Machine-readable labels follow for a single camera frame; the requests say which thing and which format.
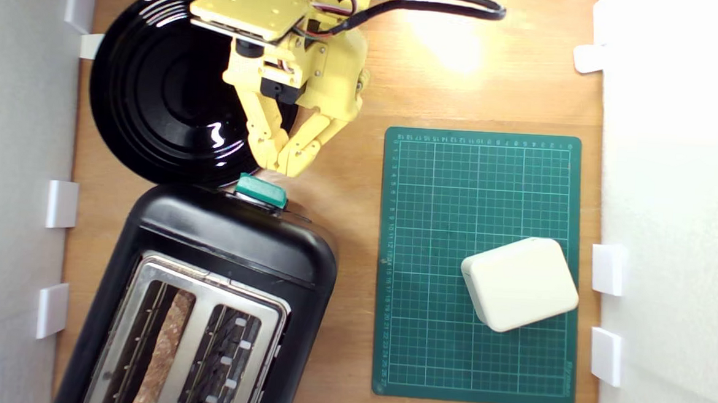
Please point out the brown bread slice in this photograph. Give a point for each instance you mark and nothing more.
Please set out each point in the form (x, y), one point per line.
(164, 351)

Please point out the green toaster lever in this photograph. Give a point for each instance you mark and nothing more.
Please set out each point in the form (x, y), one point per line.
(262, 190)

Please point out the white wall clip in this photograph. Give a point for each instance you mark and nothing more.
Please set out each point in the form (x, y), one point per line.
(62, 204)
(52, 310)
(606, 357)
(608, 270)
(589, 58)
(90, 46)
(79, 4)

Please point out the black two-slot toaster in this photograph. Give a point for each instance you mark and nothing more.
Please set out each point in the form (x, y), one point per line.
(234, 238)

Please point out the black round plate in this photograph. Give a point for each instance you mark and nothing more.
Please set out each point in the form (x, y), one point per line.
(149, 92)

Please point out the green cutting mat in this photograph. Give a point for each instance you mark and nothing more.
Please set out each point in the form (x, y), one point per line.
(457, 200)

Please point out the yellow flat camera mount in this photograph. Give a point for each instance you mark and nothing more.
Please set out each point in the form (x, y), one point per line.
(249, 8)

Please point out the white rounded block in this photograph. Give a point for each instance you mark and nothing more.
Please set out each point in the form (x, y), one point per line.
(520, 283)

